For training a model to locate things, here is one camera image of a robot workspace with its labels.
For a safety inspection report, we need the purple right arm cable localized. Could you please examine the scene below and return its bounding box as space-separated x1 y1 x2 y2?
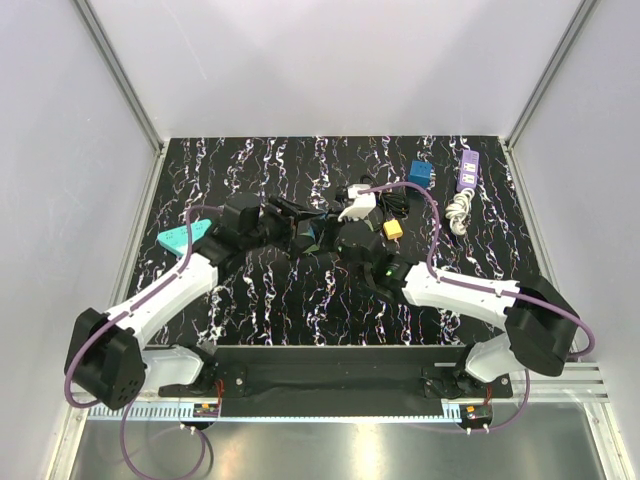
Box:
357 181 597 434

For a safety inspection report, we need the dark blue cube adapter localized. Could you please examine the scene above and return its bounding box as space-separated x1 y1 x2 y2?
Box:
407 160 433 190

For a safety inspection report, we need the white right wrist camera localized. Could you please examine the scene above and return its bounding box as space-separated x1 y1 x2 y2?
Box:
338 184 377 222

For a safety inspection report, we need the small orange plug adapter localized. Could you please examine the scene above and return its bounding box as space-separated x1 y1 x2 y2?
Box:
383 219 404 240

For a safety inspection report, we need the teal triangular power strip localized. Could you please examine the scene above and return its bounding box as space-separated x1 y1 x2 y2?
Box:
156 219 212 258

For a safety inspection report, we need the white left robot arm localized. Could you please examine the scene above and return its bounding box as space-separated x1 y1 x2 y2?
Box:
63 193 331 410

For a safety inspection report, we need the black coiled power cable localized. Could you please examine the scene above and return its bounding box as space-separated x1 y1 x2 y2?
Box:
359 174 409 234

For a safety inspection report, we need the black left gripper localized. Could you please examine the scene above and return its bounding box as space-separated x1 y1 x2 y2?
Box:
243 195 324 258

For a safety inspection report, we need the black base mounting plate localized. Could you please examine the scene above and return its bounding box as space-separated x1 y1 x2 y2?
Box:
159 346 513 420

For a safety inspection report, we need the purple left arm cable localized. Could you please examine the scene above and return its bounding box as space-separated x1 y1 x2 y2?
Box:
64 204 224 476

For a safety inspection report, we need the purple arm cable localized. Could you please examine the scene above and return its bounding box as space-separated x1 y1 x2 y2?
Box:
357 181 597 434
64 204 224 476

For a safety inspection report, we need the black marbled table mat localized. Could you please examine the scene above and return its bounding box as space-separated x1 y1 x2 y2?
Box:
128 135 542 346

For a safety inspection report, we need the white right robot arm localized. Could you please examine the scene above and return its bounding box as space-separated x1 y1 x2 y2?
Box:
333 221 578 399

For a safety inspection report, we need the purple power strip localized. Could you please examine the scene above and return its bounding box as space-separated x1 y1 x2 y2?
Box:
456 150 480 192

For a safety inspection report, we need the white coiled cable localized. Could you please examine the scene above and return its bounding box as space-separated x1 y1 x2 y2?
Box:
445 187 476 235

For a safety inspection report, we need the green power strip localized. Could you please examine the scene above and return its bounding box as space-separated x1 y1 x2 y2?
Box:
304 244 323 255

